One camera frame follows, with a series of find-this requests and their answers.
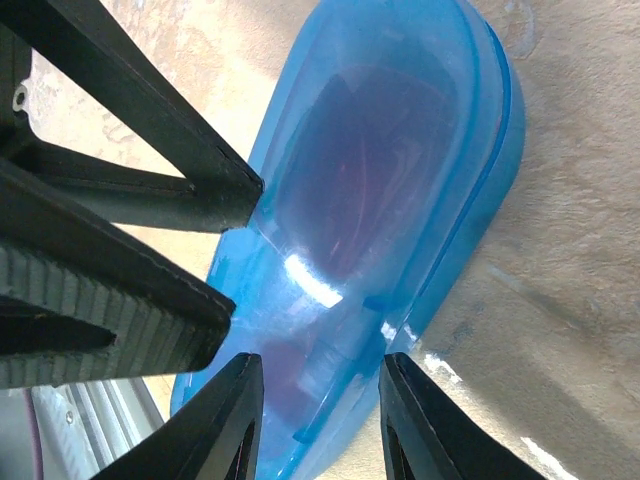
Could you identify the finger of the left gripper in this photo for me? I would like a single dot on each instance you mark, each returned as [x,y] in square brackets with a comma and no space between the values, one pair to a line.
[81,300]

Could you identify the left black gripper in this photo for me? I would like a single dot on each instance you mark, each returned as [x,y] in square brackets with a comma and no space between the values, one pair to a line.
[216,189]

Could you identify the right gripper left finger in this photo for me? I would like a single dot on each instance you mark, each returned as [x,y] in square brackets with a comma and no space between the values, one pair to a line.
[214,436]

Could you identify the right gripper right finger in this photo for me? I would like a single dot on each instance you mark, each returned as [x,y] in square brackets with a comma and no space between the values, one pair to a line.
[425,435]

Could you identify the blue hard glasses case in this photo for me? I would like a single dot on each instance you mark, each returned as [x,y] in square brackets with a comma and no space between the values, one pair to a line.
[478,171]

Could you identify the red translucent sunglasses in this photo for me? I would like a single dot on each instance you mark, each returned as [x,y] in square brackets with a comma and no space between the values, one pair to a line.
[346,217]

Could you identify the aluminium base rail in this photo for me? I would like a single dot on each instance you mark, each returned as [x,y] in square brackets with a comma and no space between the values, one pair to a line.
[84,427]

